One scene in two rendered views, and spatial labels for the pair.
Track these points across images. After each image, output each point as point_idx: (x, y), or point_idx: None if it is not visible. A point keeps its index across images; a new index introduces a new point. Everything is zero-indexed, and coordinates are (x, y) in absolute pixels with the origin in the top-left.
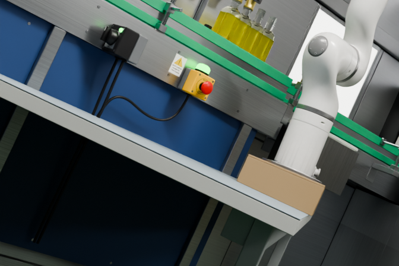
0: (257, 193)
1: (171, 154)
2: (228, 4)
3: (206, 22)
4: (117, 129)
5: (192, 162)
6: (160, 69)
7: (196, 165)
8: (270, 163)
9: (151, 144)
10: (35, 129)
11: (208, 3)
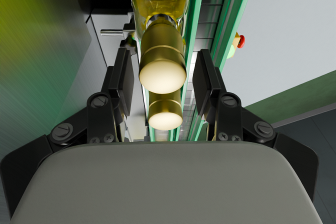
0: (320, 23)
1: (271, 63)
2: (15, 44)
3: (76, 36)
4: (243, 77)
5: (268, 40)
6: None
7: (280, 49)
8: None
9: (254, 63)
10: None
11: (71, 82)
